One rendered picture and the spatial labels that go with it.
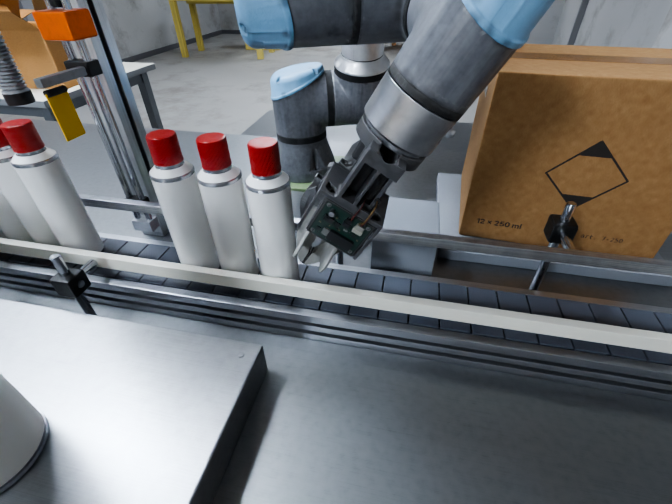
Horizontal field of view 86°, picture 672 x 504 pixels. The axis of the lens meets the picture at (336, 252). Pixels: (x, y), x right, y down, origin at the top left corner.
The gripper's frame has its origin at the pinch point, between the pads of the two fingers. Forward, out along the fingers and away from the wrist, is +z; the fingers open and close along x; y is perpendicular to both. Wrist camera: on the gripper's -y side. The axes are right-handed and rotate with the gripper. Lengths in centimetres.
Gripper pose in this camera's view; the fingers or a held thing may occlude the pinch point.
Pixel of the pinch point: (308, 252)
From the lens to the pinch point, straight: 48.3
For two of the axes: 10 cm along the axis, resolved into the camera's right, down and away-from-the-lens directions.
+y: -2.1, 6.1, -7.7
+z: -4.8, 6.2, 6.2
